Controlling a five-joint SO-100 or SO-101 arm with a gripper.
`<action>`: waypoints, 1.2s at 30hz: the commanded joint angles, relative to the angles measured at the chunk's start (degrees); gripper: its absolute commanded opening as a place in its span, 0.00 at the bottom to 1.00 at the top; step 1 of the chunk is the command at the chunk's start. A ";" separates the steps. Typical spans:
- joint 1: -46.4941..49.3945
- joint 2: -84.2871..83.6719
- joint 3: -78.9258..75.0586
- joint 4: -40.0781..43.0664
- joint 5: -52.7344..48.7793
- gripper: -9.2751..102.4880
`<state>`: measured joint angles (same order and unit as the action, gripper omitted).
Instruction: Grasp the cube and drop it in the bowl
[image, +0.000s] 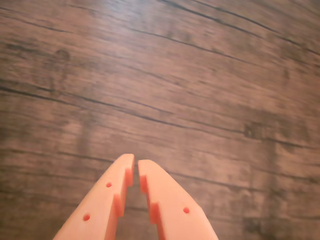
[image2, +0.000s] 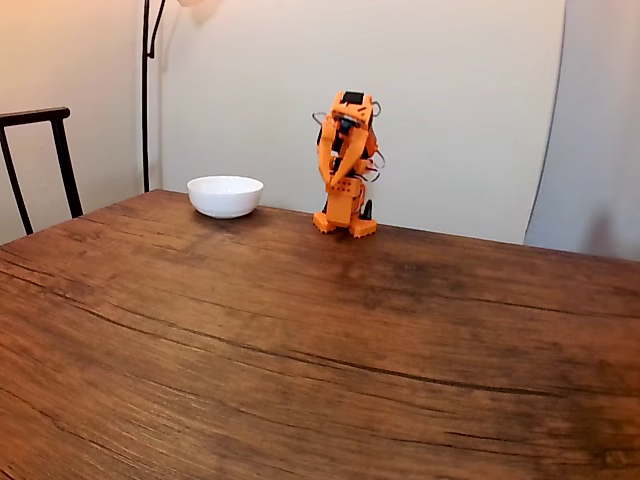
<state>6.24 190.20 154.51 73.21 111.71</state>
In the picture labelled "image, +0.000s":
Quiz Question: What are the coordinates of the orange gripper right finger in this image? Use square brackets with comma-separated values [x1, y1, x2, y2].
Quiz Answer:
[137, 159, 219, 240]

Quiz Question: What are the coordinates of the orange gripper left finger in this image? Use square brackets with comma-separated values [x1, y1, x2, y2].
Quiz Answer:
[52, 153, 135, 240]

